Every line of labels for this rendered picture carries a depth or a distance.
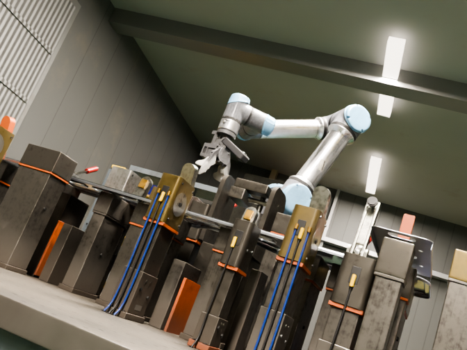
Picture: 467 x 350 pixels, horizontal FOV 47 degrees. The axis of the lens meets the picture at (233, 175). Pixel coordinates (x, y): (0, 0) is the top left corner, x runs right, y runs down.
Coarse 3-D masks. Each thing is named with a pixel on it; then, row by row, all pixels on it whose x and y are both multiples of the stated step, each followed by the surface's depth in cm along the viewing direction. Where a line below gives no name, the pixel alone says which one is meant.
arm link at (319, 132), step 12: (276, 120) 214; (288, 120) 216; (300, 120) 217; (312, 120) 219; (324, 120) 219; (240, 132) 209; (276, 132) 212; (288, 132) 214; (300, 132) 216; (312, 132) 218; (324, 132) 218
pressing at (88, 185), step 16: (16, 160) 162; (96, 192) 168; (112, 192) 156; (128, 192) 147; (192, 224) 156; (208, 224) 149; (224, 224) 132; (272, 240) 135; (336, 256) 125; (416, 288) 126
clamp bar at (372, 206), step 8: (368, 200) 145; (376, 200) 145; (368, 208) 148; (376, 208) 146; (368, 216) 147; (376, 216) 146; (360, 224) 145; (368, 224) 146; (360, 232) 145; (368, 232) 144; (360, 240) 144; (368, 240) 143; (352, 248) 142
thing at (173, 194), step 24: (168, 192) 125; (192, 192) 132; (144, 216) 126; (168, 216) 125; (144, 240) 123; (168, 240) 129; (144, 264) 122; (120, 288) 121; (144, 288) 123; (120, 312) 118; (144, 312) 125
